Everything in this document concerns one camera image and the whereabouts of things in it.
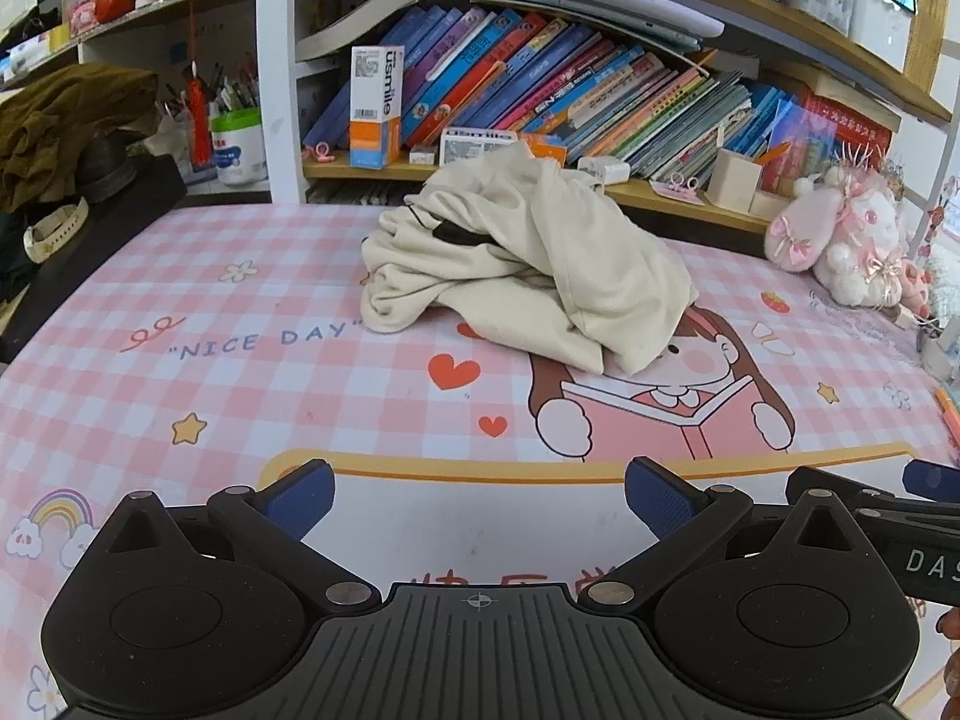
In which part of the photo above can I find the small beige desk box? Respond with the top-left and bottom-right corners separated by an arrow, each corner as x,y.
706,149 -> 763,215

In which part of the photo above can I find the pink checkered cartoon tablecloth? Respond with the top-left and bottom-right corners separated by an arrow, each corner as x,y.
2,206 -> 958,718

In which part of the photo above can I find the flat white orange box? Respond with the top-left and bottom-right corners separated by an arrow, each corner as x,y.
439,127 -> 568,166

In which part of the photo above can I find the cream white t-shirt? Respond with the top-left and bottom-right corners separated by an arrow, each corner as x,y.
359,142 -> 698,374

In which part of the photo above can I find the wooden bookshelf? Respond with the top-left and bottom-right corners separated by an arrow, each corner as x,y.
256,0 -> 958,215

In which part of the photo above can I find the white orange Usmile box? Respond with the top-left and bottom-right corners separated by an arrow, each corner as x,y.
348,46 -> 405,171

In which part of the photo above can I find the row of colourful books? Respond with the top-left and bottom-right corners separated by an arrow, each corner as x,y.
302,5 -> 892,192

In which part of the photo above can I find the olive brown garment pile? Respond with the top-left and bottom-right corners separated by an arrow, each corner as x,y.
2,64 -> 160,215

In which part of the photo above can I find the white green pen tub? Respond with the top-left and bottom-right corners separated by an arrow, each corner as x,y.
210,107 -> 268,187

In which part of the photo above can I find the white pink bunny plush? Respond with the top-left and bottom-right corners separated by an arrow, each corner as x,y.
763,164 -> 932,319

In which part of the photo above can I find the white charger block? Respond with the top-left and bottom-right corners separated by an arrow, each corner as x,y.
578,156 -> 631,185

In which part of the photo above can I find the white wristwatch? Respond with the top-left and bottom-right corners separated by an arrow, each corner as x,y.
23,199 -> 89,265

